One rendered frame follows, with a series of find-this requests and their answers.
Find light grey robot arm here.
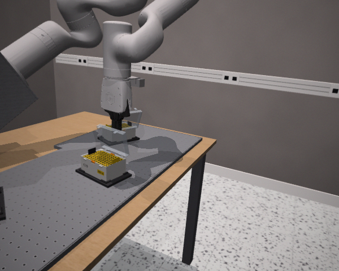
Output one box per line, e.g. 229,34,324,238
0,0,199,88

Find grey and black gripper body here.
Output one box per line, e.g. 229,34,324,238
101,77,132,113

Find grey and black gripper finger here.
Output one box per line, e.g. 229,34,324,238
105,110,115,128
114,100,130,130

